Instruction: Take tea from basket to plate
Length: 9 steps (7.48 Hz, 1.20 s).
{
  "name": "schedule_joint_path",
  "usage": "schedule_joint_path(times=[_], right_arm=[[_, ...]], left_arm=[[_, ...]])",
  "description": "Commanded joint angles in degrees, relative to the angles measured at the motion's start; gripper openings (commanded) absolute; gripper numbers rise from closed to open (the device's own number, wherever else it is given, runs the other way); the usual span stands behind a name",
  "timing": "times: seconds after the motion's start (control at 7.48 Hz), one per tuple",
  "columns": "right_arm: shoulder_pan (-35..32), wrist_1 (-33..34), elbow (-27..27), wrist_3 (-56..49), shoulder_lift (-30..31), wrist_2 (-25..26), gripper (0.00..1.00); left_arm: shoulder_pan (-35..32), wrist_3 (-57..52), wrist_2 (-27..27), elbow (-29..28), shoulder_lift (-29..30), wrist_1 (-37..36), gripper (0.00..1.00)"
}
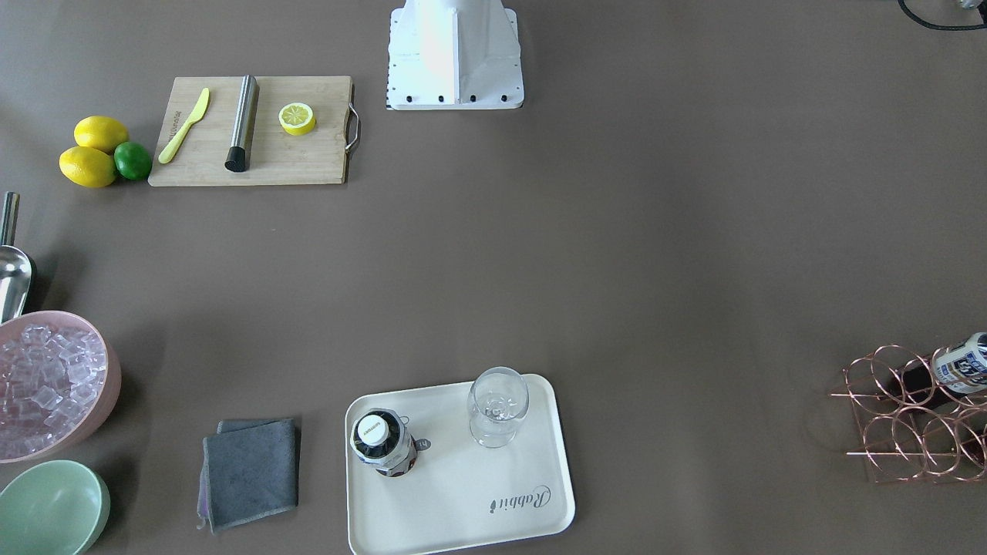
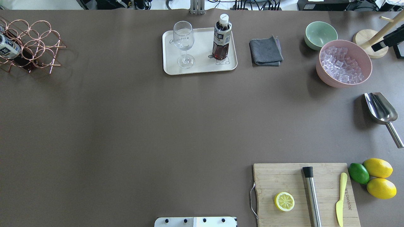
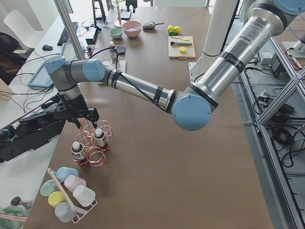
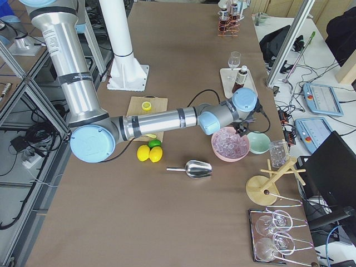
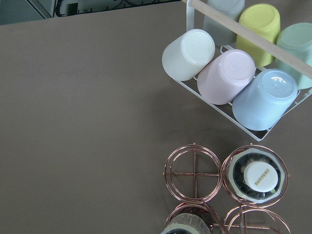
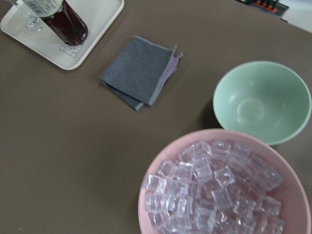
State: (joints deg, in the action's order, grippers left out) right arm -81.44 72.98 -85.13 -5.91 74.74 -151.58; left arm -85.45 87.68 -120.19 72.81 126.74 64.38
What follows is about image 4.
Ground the green handled grabber stick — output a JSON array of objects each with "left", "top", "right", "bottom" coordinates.
[{"left": 282, "top": 31, "right": 315, "bottom": 83}]

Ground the pink bowl of ice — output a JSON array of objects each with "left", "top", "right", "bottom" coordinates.
[{"left": 211, "top": 126, "right": 250, "bottom": 162}]

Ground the half lemon slice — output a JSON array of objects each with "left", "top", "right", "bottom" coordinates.
[{"left": 141, "top": 101, "right": 152, "bottom": 111}]

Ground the aluminium frame post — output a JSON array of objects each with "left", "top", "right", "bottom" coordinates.
[{"left": 266, "top": 0, "right": 315, "bottom": 88}]

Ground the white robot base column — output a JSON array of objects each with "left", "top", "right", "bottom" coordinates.
[{"left": 100, "top": 0, "right": 149, "bottom": 92}]

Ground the cream rabbit serving tray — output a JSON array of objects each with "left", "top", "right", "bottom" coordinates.
[{"left": 220, "top": 67, "right": 258, "bottom": 98}]

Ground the tea bottle in basket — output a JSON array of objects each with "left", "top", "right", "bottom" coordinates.
[
  {"left": 219, "top": 5, "right": 229, "bottom": 25},
  {"left": 230, "top": 2, "right": 239, "bottom": 21}
]

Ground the white mug rack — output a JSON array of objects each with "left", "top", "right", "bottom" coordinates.
[{"left": 218, "top": 0, "right": 248, "bottom": 20}]

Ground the blue teach pendant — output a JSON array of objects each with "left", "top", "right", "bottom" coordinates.
[
  {"left": 294, "top": 117, "right": 333, "bottom": 154},
  {"left": 303, "top": 83, "right": 344, "bottom": 117}
]

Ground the yellow plastic knife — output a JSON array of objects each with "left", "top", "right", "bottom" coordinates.
[{"left": 145, "top": 133, "right": 157, "bottom": 139}]

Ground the clear wine glass on tray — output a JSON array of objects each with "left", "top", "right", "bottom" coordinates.
[{"left": 228, "top": 51, "right": 241, "bottom": 71}]

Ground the yellow lemon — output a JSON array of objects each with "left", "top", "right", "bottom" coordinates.
[
  {"left": 136, "top": 145, "right": 150, "bottom": 162},
  {"left": 149, "top": 146, "right": 163, "bottom": 163}
]

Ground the bamboo cutting board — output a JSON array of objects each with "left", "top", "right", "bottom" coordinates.
[{"left": 126, "top": 96, "right": 168, "bottom": 142}]

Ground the green lime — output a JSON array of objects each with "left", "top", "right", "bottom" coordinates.
[{"left": 148, "top": 139, "right": 161, "bottom": 149}]

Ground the steel ice scoop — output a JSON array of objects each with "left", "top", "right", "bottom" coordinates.
[{"left": 166, "top": 160, "right": 212, "bottom": 179}]

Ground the copper wire bottle basket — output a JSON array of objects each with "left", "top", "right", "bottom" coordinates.
[{"left": 217, "top": 11, "right": 240, "bottom": 37}]

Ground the upturned wine glass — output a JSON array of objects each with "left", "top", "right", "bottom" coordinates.
[
  {"left": 254, "top": 231, "right": 295, "bottom": 262},
  {"left": 255, "top": 210, "right": 293, "bottom": 236}
]

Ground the tea bottle white cap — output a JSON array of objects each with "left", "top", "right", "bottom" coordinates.
[{"left": 232, "top": 65, "right": 248, "bottom": 93}]

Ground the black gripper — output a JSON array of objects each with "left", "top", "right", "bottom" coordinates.
[{"left": 232, "top": 118, "right": 255, "bottom": 136}]

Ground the clear glass jar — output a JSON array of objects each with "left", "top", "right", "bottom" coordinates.
[{"left": 269, "top": 140, "right": 289, "bottom": 168}]

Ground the wooden cup tree stand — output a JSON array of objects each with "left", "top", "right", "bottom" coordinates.
[{"left": 246, "top": 156, "right": 306, "bottom": 206}]

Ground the black glass tray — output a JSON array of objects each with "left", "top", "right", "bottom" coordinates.
[{"left": 248, "top": 209, "right": 286, "bottom": 266}]

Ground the black monitor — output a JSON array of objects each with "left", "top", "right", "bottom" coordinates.
[{"left": 304, "top": 131, "right": 355, "bottom": 235}]

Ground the green empty bowl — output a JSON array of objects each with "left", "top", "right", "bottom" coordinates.
[{"left": 247, "top": 132, "right": 270, "bottom": 155}]

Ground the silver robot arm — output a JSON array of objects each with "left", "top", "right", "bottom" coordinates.
[{"left": 24, "top": 1, "right": 258, "bottom": 163}]

